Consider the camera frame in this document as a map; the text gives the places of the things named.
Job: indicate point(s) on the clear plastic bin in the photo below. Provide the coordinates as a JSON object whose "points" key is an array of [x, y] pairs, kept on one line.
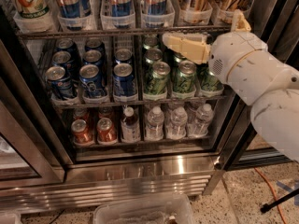
{"points": [[153, 209]]}

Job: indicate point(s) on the stainless steel fridge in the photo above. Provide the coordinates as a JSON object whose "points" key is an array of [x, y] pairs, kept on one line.
{"points": [[47, 171]]}

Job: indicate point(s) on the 7up can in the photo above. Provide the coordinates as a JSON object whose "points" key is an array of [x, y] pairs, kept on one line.
{"points": [[31, 9]]}

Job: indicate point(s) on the blue can second row left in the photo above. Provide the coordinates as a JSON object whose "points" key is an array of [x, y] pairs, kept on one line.
{"points": [[65, 60]]}

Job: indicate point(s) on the water bottle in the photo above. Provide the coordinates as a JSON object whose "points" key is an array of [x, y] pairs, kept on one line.
{"points": [[176, 126], [154, 124], [201, 119]]}

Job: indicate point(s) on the red can front right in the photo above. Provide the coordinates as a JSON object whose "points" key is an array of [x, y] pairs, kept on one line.
{"points": [[106, 132]]}

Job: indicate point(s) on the red can back right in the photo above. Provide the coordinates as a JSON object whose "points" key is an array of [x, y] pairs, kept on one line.
{"points": [[106, 112]]}

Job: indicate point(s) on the blue can back left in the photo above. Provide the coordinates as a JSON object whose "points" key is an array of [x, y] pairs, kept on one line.
{"points": [[67, 44]]}

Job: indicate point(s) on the green can back left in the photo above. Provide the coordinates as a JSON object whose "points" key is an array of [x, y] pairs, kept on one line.
{"points": [[150, 42]]}

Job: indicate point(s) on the red can back left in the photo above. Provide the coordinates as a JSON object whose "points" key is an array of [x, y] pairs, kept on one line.
{"points": [[81, 113]]}

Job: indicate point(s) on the water bottle left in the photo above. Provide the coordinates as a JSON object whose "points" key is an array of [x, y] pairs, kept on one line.
{"points": [[154, 124]]}

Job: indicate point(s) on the green can second row middle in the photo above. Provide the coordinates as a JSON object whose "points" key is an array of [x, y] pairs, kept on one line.
{"points": [[178, 58]]}

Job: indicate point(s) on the blue can second row middle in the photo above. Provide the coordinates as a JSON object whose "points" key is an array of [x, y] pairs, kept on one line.
{"points": [[93, 57]]}

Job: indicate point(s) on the black stand leg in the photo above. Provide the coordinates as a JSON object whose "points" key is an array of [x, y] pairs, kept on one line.
{"points": [[268, 206]]}

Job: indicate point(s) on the water bottle right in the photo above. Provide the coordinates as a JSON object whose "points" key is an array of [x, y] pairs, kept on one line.
{"points": [[201, 119]]}

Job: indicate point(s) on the blue can front right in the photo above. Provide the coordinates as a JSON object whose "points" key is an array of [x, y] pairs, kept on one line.
{"points": [[124, 80]]}

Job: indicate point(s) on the blue can second row right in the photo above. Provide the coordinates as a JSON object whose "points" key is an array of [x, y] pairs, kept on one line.
{"points": [[123, 56]]}

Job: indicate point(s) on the water bottle middle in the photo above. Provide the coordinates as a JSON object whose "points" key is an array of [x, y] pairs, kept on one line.
{"points": [[176, 126]]}

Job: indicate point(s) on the blue can front middle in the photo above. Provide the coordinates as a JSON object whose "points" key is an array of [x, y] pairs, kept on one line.
{"points": [[91, 80]]}

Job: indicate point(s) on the green can second row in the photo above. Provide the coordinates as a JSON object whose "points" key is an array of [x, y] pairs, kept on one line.
{"points": [[178, 58], [152, 55]]}

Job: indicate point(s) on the blue can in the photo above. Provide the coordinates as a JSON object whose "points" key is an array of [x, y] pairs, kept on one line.
{"points": [[91, 80], [95, 43], [67, 44], [61, 83], [124, 80]]}

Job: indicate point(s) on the red bull can far left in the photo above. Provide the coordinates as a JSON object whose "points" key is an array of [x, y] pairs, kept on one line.
{"points": [[72, 9]]}

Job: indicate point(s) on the green can front middle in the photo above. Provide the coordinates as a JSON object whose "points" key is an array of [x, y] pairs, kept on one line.
{"points": [[185, 77]]}

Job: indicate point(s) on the green can front right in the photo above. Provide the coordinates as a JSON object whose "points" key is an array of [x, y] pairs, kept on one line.
{"points": [[208, 82]]}

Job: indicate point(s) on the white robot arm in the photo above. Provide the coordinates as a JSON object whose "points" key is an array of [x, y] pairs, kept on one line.
{"points": [[241, 60]]}

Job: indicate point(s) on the green can front left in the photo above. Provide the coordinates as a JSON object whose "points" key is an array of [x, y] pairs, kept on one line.
{"points": [[157, 78]]}

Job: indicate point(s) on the blue can back middle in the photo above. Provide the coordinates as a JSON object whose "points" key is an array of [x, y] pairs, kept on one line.
{"points": [[95, 43]]}

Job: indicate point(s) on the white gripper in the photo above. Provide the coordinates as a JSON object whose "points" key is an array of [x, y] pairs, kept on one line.
{"points": [[234, 56]]}

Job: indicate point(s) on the green can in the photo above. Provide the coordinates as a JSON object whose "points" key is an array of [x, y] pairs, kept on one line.
{"points": [[185, 77], [208, 82], [157, 78], [150, 42]]}

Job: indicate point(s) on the blue can front left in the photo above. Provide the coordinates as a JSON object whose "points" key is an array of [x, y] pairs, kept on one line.
{"points": [[61, 83]]}

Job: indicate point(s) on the red can front left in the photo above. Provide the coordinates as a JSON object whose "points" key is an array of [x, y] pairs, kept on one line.
{"points": [[81, 132]]}

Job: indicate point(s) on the green can second row left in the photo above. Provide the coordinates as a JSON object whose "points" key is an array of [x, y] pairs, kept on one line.
{"points": [[152, 55]]}

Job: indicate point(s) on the blue can second row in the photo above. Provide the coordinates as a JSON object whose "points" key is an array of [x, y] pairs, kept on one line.
{"points": [[123, 56], [93, 57], [65, 60]]}

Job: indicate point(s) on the brown drink bottle white cap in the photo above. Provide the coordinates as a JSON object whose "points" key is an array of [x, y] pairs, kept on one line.
{"points": [[130, 126]]}

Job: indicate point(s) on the red bull can middle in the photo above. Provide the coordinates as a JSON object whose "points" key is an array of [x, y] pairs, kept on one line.
{"points": [[120, 0]]}

